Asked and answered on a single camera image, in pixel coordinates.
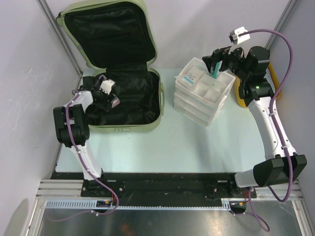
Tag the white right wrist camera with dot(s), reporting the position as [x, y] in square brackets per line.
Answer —
[237, 36]

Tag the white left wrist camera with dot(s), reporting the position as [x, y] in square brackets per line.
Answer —
[106, 86]

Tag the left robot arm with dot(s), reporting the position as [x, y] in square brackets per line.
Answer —
[71, 125]

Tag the green hard-shell suitcase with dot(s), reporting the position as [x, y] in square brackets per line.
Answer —
[115, 40]

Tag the aluminium frame rail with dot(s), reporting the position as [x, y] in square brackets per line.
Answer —
[71, 189]

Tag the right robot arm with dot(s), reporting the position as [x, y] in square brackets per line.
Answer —
[282, 164]

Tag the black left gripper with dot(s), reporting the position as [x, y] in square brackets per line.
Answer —
[105, 105]

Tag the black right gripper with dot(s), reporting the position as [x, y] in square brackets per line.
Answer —
[223, 54]

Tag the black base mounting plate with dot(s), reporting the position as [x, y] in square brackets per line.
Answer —
[164, 189]

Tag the white plastic drawer organizer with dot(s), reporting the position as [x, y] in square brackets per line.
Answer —
[203, 103]

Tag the teal toothpaste tube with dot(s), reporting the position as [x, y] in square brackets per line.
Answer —
[215, 71]

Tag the yellow plastic basket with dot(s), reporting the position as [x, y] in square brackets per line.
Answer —
[271, 78]

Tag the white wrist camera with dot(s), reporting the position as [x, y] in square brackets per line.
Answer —
[106, 86]
[237, 36]

